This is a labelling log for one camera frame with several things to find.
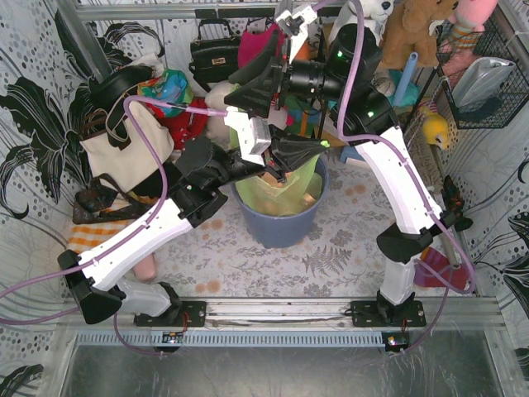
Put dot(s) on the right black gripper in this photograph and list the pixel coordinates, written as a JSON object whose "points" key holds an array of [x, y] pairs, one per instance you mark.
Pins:
{"points": [[279, 83]]}

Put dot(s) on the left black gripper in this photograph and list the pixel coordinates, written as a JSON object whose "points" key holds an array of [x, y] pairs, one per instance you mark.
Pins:
{"points": [[273, 158]]}

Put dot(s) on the green plastic trash bag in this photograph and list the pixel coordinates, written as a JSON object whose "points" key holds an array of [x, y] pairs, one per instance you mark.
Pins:
{"points": [[285, 165]]}

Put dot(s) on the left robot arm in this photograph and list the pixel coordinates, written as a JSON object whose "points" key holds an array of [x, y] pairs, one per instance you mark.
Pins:
{"points": [[96, 278]]}

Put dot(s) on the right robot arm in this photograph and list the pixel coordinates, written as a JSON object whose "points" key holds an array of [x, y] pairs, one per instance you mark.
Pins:
{"points": [[366, 122]]}

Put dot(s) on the rainbow striped bag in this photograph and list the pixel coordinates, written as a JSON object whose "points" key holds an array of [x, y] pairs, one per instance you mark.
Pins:
{"points": [[305, 118]]}

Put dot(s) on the magenta fabric bag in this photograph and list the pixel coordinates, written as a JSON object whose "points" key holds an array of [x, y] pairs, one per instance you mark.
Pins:
{"points": [[254, 53]]}

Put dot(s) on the blue-grey trash bin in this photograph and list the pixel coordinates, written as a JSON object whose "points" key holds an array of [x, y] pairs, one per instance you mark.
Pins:
{"points": [[285, 227]]}

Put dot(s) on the white canvas tote bag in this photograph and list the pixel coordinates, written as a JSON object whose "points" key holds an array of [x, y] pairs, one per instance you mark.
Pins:
{"points": [[131, 165]]}

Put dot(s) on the brown patterned bag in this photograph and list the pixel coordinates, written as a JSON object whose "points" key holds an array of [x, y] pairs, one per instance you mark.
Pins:
{"points": [[104, 201]]}

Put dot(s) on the black leather handbag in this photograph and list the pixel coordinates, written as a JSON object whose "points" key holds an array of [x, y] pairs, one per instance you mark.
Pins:
{"points": [[213, 61]]}

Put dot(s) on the orange plush toy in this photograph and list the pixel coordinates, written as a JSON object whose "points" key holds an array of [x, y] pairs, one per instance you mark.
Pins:
{"points": [[304, 52]]}

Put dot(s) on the blue floor mop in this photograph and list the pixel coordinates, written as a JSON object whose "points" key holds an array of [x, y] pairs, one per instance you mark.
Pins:
{"points": [[349, 154]]}

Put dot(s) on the cream plush lamb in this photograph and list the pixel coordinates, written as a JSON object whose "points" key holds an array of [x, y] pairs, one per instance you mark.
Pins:
{"points": [[216, 128]]}

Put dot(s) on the red cloth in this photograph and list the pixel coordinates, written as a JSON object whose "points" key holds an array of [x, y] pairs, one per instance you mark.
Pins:
{"points": [[182, 126]]}

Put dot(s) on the colourful printed cloth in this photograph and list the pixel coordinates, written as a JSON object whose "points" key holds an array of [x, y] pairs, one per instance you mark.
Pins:
{"points": [[172, 87]]}

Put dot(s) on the white husky plush dog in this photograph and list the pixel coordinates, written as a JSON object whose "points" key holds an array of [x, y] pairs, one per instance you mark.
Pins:
{"points": [[376, 14]]}

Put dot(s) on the teal folded cloth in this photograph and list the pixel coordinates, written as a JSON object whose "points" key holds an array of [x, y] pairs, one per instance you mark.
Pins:
{"points": [[412, 90]]}

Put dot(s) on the yellow plush duck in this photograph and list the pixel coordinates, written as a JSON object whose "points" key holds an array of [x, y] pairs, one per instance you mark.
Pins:
{"points": [[435, 128]]}

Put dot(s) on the brown teddy bear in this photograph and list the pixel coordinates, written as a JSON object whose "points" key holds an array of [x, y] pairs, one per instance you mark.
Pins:
{"points": [[410, 28]]}

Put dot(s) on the pink soft toy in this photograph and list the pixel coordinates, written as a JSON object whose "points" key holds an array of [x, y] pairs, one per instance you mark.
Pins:
{"points": [[146, 269]]}

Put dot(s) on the silver foil pouch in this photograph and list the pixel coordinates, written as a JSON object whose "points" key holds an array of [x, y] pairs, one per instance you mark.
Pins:
{"points": [[481, 80]]}

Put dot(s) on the pink plush toy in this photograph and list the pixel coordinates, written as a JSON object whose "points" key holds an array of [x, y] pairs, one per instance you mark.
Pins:
{"points": [[469, 17]]}

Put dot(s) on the orange checkered cloth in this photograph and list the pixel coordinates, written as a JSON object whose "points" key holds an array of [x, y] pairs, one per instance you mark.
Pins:
{"points": [[84, 237]]}

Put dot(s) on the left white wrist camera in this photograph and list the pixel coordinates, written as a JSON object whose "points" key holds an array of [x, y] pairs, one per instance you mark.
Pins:
{"points": [[252, 133]]}

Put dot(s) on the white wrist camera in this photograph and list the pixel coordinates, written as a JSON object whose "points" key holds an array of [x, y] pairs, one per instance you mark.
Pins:
{"points": [[252, 133], [294, 22]]}

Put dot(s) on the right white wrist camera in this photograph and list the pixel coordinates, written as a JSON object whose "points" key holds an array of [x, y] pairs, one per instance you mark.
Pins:
{"points": [[294, 22]]}

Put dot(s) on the metal base rail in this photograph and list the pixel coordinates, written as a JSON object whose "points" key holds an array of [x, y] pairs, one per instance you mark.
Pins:
{"points": [[458, 313]]}

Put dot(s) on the black wire basket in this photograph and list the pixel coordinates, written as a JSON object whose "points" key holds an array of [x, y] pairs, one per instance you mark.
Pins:
{"points": [[455, 57]]}

